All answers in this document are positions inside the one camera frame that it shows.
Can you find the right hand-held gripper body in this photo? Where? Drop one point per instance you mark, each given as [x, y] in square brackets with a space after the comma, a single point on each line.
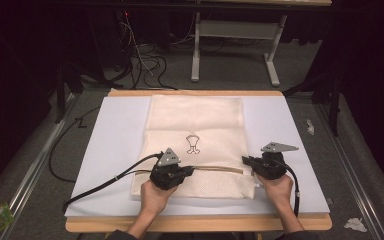
[270, 166]

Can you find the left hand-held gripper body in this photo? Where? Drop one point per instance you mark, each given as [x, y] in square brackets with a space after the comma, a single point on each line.
[166, 175]

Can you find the cream mesh laundry bag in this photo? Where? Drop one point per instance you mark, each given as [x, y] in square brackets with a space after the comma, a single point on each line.
[196, 116]

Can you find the person's left hand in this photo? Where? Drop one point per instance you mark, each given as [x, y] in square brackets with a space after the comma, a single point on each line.
[155, 198]

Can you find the person's right hand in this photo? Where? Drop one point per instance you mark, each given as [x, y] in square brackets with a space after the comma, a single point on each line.
[278, 191]

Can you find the small white scrap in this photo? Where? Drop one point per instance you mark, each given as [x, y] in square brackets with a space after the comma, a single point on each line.
[310, 127]

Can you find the white board mat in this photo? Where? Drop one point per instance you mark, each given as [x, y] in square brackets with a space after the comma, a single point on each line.
[116, 133]

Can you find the black stand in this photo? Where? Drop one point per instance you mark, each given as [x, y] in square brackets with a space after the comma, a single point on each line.
[61, 96]
[335, 106]

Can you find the black zigzag tape piece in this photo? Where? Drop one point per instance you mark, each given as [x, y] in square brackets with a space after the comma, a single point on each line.
[81, 122]

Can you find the crumpled white paper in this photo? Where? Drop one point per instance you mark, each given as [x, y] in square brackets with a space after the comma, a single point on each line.
[355, 224]

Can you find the metal floor rail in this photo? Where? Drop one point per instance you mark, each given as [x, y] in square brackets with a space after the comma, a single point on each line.
[33, 170]
[350, 170]

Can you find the white metal desk frame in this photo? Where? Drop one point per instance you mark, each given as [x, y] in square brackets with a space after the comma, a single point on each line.
[236, 29]

